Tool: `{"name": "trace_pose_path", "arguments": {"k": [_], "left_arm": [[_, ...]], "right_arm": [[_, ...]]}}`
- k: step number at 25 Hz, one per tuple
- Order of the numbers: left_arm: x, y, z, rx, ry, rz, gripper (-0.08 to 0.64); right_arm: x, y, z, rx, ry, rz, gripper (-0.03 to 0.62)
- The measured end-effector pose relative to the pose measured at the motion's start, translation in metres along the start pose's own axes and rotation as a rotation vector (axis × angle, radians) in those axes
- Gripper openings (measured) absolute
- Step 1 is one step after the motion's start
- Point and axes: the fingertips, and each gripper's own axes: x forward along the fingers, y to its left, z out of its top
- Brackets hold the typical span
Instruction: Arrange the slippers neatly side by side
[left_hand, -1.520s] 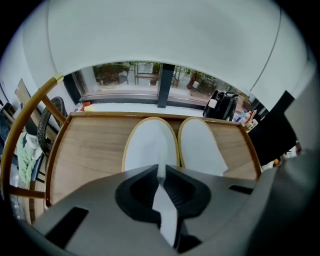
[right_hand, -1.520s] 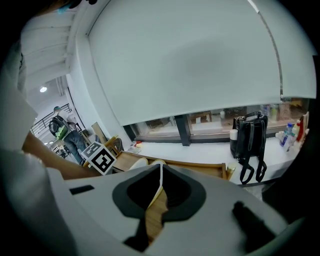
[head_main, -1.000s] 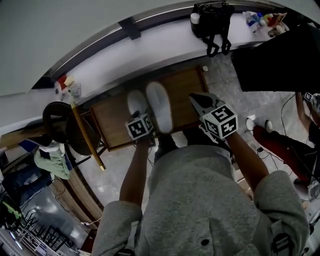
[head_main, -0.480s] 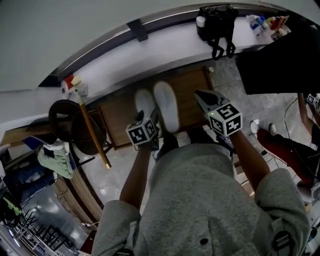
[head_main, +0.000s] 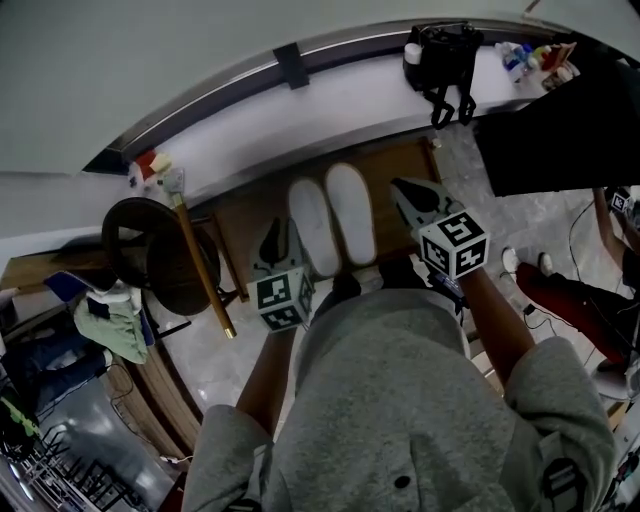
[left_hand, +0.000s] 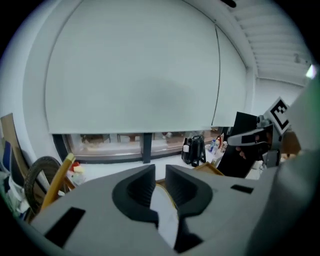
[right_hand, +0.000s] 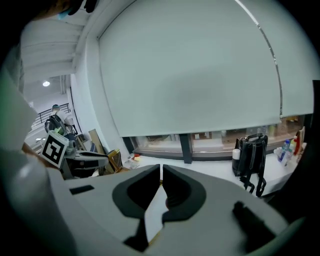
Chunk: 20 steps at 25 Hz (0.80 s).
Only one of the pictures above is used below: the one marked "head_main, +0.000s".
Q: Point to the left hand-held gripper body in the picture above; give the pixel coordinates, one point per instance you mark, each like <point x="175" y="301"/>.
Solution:
<point x="277" y="300"/>

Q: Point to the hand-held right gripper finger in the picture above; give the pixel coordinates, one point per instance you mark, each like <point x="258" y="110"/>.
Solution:
<point x="417" y="201"/>
<point x="422" y="189"/>

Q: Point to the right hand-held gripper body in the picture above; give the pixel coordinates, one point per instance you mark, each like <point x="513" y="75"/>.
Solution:
<point x="455" y="245"/>

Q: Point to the white shoe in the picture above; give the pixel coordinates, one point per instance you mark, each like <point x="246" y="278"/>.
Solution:
<point x="312" y="225"/>
<point x="352" y="210"/>

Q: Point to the person's right forearm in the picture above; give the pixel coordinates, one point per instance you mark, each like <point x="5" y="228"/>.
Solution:
<point x="495" y="330"/>

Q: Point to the person's left forearm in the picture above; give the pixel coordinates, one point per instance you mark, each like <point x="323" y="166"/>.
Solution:
<point x="267" y="380"/>

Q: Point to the wooden low table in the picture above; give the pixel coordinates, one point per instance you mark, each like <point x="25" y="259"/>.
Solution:
<point x="395" y="160"/>

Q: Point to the person's right leg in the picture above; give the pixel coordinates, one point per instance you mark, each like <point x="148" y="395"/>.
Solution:
<point x="400" y="275"/>

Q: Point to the person's leg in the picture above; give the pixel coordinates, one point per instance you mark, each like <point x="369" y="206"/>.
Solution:
<point x="400" y="275"/>
<point x="342" y="295"/>

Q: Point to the person's left leg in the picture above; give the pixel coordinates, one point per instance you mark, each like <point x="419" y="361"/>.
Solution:
<point x="342" y="295"/>

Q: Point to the dark wicker chair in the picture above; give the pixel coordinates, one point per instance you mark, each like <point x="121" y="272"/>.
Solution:
<point x="160" y="260"/>

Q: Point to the clear plastic bag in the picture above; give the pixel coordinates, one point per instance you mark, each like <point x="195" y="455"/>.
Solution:
<point x="174" y="181"/>

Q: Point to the yellow sponge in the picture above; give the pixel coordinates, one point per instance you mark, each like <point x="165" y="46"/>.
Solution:
<point x="162" y="163"/>

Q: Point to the white cup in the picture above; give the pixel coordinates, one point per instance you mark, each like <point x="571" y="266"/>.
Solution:
<point x="413" y="54"/>

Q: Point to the black flat panel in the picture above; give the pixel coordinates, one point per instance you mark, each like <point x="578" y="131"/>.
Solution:
<point x="560" y="140"/>

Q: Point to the red sponge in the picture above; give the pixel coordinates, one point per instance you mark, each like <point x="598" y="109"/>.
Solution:
<point x="146" y="164"/>

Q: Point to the wooden floor platform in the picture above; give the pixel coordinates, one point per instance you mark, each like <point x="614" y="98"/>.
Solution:
<point x="160" y="400"/>

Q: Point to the clear bottle with blue label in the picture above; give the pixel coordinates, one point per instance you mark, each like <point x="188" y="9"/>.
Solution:
<point x="512" y="62"/>

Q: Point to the pale green garment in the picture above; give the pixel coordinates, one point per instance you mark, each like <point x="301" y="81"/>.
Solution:
<point x="115" y="330"/>

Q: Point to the blue chair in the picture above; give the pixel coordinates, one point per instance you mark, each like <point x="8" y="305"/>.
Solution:
<point x="65" y="285"/>

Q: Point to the metal rack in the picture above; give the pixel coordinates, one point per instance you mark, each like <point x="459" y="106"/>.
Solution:
<point x="65" y="475"/>

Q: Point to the black and green backpack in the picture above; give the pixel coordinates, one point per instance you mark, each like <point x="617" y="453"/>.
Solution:
<point x="17" y="425"/>

